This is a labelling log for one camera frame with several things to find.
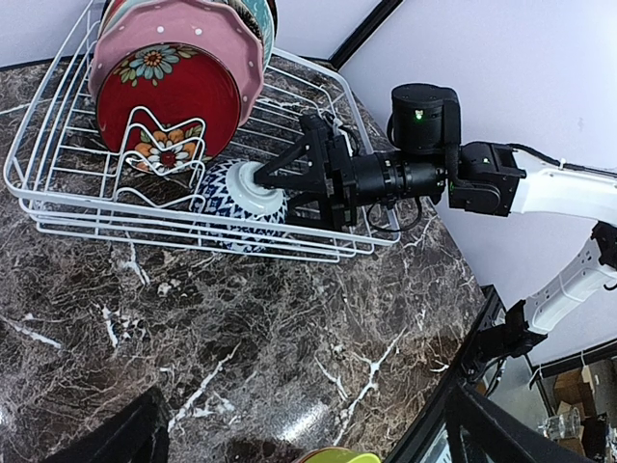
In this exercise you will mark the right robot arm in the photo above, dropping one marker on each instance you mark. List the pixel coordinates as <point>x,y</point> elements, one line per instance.
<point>428,159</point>

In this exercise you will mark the red and teal plate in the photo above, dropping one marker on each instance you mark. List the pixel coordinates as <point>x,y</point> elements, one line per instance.
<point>264,12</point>

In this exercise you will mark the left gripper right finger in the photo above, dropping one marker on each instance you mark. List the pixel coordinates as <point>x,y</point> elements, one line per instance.
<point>486,433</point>

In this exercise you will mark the lime green bowl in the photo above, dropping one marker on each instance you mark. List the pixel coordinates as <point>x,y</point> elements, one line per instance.
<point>339,455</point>

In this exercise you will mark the blue and white bowl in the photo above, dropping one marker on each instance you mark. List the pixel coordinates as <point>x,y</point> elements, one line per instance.
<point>228,190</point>

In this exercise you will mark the red floral plate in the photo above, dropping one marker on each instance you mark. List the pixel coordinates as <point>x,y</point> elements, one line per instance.
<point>167,104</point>

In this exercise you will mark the pink dotted scalloped plate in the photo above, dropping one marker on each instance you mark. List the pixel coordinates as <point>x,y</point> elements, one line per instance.
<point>210,26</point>

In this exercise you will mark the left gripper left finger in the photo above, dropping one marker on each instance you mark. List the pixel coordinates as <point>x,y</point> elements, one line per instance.
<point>139,432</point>

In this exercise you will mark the black right frame post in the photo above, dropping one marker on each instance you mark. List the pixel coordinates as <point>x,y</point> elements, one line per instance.
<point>372,22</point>

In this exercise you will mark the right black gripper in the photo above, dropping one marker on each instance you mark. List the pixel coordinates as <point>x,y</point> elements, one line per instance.
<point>339,208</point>

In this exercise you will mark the white wire dish rack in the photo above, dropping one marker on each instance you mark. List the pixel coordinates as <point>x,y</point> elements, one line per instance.
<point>70,184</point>

